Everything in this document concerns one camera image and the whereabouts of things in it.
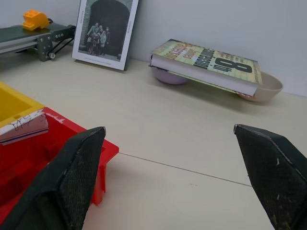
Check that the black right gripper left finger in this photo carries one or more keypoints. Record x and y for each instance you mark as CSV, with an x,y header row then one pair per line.
x,y
60,187

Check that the lavender bowl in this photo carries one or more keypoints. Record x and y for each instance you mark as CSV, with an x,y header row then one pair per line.
x,y
170,77

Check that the yellow plastic bin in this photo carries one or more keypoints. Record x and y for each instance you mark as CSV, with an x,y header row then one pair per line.
x,y
12,105

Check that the red plastic bin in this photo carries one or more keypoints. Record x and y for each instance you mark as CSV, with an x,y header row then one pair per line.
x,y
21,165

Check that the yellow-green paperback book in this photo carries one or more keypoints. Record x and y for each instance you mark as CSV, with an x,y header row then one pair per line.
x,y
211,67

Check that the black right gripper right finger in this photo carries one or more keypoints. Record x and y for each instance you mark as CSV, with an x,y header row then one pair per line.
x,y
271,167

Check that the orange toy brick block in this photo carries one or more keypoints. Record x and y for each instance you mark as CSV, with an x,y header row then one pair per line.
x,y
34,20

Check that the white torn paper label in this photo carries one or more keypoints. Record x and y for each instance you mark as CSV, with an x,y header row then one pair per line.
x,y
22,127

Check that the beige bowl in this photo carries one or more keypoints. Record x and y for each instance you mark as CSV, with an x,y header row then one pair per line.
x,y
268,89

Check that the grey conveyor belt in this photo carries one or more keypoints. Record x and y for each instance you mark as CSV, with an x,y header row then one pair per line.
x,y
31,39

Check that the framed photo picture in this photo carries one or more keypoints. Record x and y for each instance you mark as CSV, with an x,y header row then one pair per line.
x,y
105,31

